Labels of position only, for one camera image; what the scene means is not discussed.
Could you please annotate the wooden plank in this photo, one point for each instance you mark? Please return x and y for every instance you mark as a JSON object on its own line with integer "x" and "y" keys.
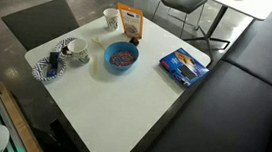
{"x": 18, "y": 120}

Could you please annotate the small black object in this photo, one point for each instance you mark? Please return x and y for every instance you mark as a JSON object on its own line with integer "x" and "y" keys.
{"x": 134, "y": 41}

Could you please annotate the black bench seat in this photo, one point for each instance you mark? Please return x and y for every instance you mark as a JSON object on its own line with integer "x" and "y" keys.
{"x": 231, "y": 111}

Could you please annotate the orange snack pouch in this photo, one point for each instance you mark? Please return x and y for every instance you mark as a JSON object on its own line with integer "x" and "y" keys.
{"x": 132, "y": 20}

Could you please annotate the white patterned paper cup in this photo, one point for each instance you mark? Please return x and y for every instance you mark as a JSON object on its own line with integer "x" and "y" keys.
{"x": 111, "y": 16}

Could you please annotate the dark wrapped snack bar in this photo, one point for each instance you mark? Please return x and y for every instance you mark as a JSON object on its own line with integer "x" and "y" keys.
{"x": 53, "y": 62}

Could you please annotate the grey metal-legged chair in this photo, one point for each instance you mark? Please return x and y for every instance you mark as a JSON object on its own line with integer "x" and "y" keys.
{"x": 185, "y": 6}

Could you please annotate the white plastic utensil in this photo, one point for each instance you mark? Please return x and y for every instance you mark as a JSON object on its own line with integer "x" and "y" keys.
{"x": 95, "y": 64}

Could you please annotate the blue cardboard box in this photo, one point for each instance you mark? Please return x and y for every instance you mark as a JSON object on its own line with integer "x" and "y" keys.
{"x": 183, "y": 67}

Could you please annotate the white plastic spoon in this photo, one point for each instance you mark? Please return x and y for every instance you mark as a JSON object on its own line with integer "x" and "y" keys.
{"x": 97, "y": 41}

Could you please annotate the white background table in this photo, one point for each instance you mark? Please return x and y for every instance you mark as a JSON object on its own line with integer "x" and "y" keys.
{"x": 257, "y": 9}

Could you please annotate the white floral paper cup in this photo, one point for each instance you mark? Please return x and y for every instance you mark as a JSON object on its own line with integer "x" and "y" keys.
{"x": 78, "y": 49}

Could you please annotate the dark grey chair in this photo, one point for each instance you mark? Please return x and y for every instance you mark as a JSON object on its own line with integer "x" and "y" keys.
{"x": 41, "y": 23}

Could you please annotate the blue bowl with candies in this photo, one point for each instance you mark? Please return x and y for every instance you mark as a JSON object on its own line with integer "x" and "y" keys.
{"x": 121, "y": 55}

